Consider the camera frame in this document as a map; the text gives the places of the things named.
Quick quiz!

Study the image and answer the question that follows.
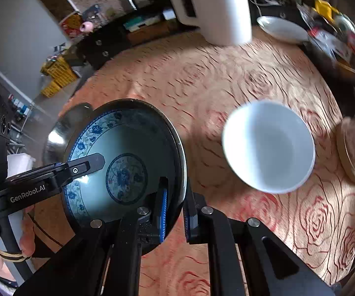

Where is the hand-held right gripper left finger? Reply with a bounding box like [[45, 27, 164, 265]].
[[12, 176, 168, 296]]

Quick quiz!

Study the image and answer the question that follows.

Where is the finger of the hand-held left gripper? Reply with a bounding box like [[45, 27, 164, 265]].
[[51, 162, 92, 189], [42, 153, 106, 173]]

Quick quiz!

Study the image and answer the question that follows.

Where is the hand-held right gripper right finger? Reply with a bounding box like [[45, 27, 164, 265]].
[[182, 179, 335, 296]]

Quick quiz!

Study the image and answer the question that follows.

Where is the blue patterned ceramic bowl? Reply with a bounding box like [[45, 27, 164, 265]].
[[61, 99, 187, 255]]

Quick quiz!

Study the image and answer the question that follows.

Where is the large stainless steel bowl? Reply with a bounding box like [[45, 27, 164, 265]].
[[43, 102, 95, 165]]

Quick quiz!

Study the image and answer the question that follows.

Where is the white cushion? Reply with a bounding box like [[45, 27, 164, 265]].
[[6, 153, 36, 179]]

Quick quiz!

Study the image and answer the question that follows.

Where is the plain white bowl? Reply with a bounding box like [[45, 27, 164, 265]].
[[222, 99, 316, 195]]

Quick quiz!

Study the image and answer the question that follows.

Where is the black cabinet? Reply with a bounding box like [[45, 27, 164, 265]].
[[69, 0, 304, 68]]

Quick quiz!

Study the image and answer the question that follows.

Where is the rose patterned tablecloth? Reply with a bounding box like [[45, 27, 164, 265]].
[[20, 31, 355, 296]]

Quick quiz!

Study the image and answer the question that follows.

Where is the red patterned box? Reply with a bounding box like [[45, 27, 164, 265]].
[[58, 12, 84, 37]]

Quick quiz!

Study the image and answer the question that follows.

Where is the stack of books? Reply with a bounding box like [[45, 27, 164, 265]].
[[123, 15, 162, 31]]

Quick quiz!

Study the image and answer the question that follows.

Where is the white electric kettle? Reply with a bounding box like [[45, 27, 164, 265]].
[[167, 0, 253, 46]]

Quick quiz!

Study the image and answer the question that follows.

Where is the white round plate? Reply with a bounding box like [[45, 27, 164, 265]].
[[257, 16, 310, 44]]

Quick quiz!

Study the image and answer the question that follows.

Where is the clear container with packets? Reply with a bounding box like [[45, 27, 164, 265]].
[[298, 3, 355, 74]]

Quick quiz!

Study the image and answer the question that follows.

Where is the yellow box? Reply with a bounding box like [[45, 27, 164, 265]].
[[315, 0, 335, 22]]

